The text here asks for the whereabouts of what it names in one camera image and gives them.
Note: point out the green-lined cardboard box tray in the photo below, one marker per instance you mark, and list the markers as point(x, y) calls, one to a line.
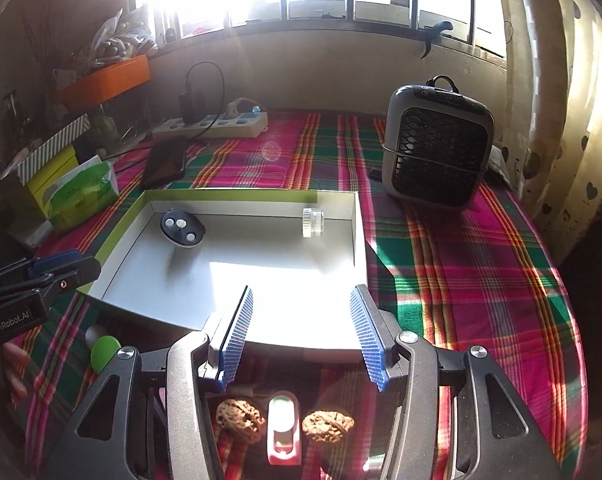
point(301, 286)

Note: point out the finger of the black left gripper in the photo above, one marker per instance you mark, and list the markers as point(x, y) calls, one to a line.
point(59, 264)
point(14, 279)

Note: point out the white mushroom-shaped knob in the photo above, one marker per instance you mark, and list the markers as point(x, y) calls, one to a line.
point(92, 334)

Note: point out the pink clip device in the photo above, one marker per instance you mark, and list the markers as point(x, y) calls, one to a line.
point(283, 441)

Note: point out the striped grey box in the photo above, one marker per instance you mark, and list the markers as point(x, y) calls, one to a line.
point(37, 159)

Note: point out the black charger with cable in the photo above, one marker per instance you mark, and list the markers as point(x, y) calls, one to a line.
point(192, 102)

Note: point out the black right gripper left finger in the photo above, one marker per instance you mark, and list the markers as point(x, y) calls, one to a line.
point(139, 396)

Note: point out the green tissue pack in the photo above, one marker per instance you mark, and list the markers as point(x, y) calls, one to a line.
point(80, 194)

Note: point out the black window handle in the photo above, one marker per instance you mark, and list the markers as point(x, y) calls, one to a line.
point(432, 33)

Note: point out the plaid tablecloth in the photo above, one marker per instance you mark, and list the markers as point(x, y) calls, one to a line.
point(477, 276)

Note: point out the black smartphone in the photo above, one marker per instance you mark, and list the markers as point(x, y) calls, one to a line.
point(165, 164)

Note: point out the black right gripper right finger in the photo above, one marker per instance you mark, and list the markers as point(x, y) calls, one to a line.
point(494, 435)

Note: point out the white power strip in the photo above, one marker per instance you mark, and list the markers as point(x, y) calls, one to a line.
point(244, 126)

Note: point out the white plug adapter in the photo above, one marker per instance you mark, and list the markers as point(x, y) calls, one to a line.
point(242, 105)

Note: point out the yellow box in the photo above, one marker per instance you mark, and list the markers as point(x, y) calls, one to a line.
point(49, 174)

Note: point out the orange tray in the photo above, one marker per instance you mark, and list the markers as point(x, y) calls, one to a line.
point(105, 84)

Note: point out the black round disc holder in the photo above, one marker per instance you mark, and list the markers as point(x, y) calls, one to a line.
point(182, 228)

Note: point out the small clear round jar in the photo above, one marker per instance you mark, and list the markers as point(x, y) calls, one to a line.
point(313, 220)

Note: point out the green mushroom-shaped knob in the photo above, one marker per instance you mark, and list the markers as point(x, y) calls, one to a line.
point(103, 350)

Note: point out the brown walnut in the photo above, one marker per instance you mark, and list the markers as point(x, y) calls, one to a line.
point(242, 419)
point(327, 426)

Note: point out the white black mini heater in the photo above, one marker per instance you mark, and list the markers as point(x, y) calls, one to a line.
point(436, 145)

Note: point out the heart-patterned curtain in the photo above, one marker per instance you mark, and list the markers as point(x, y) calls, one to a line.
point(552, 133)

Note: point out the person's left hand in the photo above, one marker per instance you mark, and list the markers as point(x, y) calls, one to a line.
point(14, 361)

